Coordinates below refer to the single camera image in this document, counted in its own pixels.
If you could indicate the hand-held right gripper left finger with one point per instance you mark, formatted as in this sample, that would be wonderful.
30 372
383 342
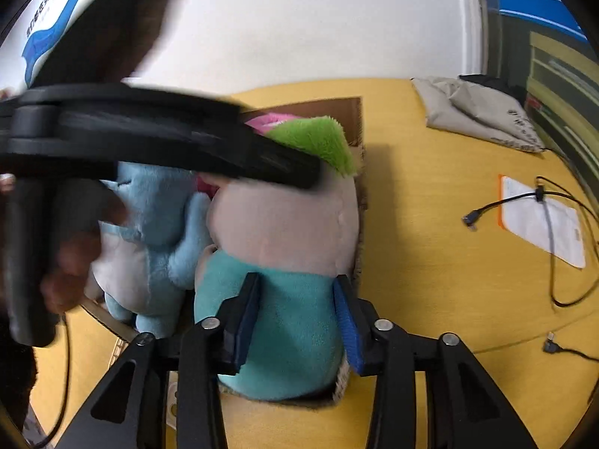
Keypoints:
248 318

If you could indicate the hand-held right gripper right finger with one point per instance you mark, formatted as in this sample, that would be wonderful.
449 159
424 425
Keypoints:
348 332

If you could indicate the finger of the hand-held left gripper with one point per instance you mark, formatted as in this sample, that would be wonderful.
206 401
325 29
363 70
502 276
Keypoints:
187 105
262 159

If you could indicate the teal plush with green hair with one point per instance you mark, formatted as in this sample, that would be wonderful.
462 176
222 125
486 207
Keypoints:
290 224

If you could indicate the brown cardboard box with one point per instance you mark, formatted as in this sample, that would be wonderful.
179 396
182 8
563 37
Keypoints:
351 117

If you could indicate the light blue plush toy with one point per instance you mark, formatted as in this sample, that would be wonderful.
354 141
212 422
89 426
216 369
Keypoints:
154 215

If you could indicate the person's left hand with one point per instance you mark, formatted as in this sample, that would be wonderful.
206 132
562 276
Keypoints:
79 252

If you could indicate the grey fabric bag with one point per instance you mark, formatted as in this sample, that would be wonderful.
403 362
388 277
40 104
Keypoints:
468 107

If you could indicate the white pouch with orange edge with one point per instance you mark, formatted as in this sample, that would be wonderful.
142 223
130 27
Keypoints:
552 224

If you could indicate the glass partition with blue band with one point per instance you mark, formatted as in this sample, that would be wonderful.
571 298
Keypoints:
529 4

